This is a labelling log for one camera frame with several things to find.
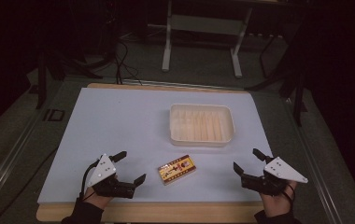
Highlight person's right hand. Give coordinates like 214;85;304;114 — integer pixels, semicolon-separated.
259;181;298;218

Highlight black floor cables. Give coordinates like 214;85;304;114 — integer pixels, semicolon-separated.
114;39;143;86

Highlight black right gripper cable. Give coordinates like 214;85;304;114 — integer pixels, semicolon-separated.
282;183;297;208

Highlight white metal stand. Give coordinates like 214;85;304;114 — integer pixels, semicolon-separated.
161;0;253;79

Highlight person's left hand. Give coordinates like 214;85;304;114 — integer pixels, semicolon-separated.
82;186;115;210

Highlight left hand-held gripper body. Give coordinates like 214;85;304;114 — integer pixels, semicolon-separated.
86;153;136;200

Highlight white rectangular plastic tray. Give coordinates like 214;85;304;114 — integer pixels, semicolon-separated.
168;103;236;147

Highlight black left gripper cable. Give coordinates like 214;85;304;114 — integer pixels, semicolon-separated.
78;159;102;201

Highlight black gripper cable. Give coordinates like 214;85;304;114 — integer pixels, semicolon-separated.
282;183;297;208
78;159;102;201

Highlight silver metal strip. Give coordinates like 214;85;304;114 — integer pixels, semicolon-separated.
121;78;246;91

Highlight black metal stand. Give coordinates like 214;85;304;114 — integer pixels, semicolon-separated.
245;29;309;128

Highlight aluminium rail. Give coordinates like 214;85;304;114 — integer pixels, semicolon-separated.
285;98;344;224
0;102;49;214

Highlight black rectangular bracket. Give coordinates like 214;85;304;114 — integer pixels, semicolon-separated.
42;108;65;122

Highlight light blue table mat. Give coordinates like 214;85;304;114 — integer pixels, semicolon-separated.
37;87;274;205

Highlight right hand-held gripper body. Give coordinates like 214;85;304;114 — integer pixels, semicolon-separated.
240;156;309;197

